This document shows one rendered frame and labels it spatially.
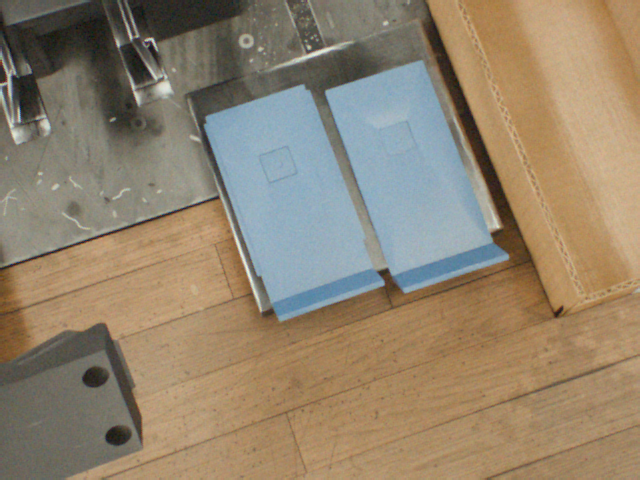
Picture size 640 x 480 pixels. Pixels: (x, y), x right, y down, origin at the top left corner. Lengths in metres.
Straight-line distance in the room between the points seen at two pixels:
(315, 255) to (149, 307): 0.12
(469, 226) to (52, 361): 0.39
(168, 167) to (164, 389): 0.15
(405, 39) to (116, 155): 0.21
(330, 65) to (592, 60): 0.18
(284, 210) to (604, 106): 0.23
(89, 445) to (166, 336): 0.33
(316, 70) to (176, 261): 0.16
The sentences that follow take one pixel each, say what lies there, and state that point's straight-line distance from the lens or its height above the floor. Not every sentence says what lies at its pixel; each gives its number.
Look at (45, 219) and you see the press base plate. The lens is 0.83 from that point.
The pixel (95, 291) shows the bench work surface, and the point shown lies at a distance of 0.81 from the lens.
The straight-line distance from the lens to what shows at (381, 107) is 0.81.
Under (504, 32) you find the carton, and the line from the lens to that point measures 0.86.
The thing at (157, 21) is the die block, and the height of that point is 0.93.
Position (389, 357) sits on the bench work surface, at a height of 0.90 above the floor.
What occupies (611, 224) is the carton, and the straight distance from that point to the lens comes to 0.83.
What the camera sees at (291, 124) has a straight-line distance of 0.81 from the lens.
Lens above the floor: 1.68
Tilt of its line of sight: 75 degrees down
